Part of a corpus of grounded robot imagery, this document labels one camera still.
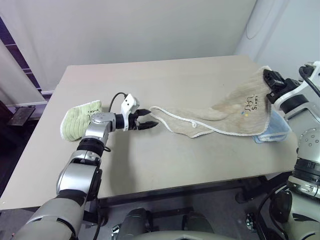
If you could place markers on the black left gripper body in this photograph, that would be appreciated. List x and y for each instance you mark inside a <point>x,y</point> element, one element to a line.
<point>133,123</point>

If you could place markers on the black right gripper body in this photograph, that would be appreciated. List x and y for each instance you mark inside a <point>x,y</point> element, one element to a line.
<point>287,83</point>

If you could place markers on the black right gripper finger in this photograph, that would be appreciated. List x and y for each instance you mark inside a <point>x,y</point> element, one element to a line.
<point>268,75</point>
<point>278,79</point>

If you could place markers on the beige towel with white trim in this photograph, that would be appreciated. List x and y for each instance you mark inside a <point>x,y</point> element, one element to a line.
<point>225,120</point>

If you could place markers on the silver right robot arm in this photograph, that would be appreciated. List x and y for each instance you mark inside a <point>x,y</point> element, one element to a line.
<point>310,140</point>

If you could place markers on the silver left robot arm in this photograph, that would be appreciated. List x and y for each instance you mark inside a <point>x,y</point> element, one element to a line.
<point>72,175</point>

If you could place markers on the light blue towel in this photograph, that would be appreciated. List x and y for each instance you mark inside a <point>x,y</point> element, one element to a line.
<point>277,127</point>

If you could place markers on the green ribbed towel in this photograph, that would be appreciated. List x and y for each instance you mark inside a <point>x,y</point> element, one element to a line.
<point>75,122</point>

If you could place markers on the dark grey rounded shape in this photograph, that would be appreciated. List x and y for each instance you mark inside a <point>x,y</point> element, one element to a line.
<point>136,222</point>

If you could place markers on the black box on floor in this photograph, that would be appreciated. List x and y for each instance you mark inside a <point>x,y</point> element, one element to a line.
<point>21,116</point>

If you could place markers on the grey robot torso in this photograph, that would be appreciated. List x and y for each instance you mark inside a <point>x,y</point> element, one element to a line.
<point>185,235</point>

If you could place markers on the silver caster wheel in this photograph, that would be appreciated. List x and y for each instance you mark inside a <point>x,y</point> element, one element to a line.
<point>250,222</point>

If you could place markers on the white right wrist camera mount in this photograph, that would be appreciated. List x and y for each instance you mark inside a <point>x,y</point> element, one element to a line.
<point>293,92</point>

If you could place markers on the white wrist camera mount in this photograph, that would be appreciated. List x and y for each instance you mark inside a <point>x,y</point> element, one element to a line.
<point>128,103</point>
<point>293,92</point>

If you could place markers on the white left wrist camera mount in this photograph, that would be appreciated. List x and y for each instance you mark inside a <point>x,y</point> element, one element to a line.
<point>128,103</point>

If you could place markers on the black table frame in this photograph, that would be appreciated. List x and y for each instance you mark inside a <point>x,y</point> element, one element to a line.
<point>252,190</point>

